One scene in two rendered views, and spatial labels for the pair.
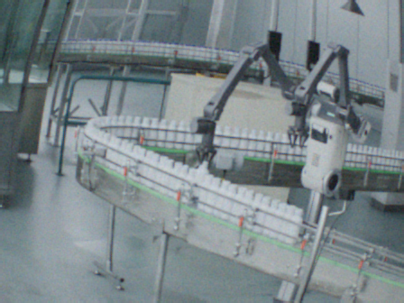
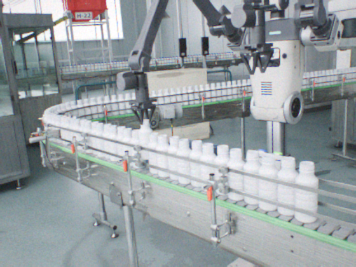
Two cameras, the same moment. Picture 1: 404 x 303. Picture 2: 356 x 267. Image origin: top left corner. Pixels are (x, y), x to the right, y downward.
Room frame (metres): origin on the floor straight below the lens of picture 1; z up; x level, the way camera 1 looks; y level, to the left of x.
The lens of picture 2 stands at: (3.56, -0.10, 1.48)
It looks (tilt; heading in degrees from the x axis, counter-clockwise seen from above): 13 degrees down; 358
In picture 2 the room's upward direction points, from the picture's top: 4 degrees counter-clockwise
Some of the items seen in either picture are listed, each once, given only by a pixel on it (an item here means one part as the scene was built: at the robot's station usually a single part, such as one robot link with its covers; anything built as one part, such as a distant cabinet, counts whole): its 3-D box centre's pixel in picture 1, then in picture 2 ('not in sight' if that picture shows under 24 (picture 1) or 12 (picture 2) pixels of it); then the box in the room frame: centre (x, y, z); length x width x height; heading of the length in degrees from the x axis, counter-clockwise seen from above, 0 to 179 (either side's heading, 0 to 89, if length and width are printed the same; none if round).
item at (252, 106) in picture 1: (229, 149); (171, 105); (9.41, -0.23, 0.59); 1.10 x 0.62 x 1.18; 113
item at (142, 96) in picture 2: (207, 140); (142, 95); (4.98, -0.02, 1.32); 0.10 x 0.07 x 0.07; 131
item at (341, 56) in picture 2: not in sight; (342, 60); (8.08, -2.49, 1.22); 0.23 x 0.04 x 0.32; 23
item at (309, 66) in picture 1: (311, 56); (204, 46); (11.39, -1.09, 1.55); 0.17 x 0.15 x 0.42; 113
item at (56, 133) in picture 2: (91, 169); (50, 152); (5.55, 0.59, 0.96); 0.23 x 0.10 x 0.27; 131
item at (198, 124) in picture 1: (204, 120); (131, 73); (4.95, 0.01, 1.41); 0.12 x 0.09 x 0.12; 131
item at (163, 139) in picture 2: (214, 196); (164, 156); (4.89, -0.09, 1.08); 0.06 x 0.06 x 0.17
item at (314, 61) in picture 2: not in sight; (311, 67); (11.16, -3.40, 0.96); 0.82 x 0.50 x 1.91; 113
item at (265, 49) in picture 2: (299, 138); (260, 59); (4.75, -0.44, 1.44); 0.07 x 0.07 x 0.09; 40
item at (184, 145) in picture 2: (230, 202); (185, 161); (4.80, -0.16, 1.08); 0.06 x 0.06 x 0.17
